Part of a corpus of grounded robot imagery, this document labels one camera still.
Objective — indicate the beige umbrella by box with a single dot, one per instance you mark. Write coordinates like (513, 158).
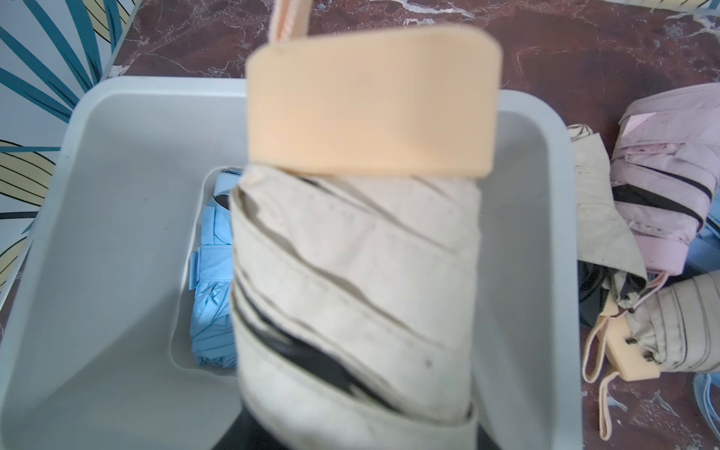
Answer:
(609, 262)

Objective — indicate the beige plastic storage box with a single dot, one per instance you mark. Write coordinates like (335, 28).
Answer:
(97, 353)

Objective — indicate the tan umbrella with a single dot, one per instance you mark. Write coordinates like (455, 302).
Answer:
(675, 329)

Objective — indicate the pink umbrella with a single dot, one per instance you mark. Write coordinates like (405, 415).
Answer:
(664, 172)

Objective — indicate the blue folded umbrella back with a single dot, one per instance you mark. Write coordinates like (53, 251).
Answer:
(703, 255)

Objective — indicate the light blue umbrella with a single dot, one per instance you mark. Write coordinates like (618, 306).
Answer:
(210, 278)

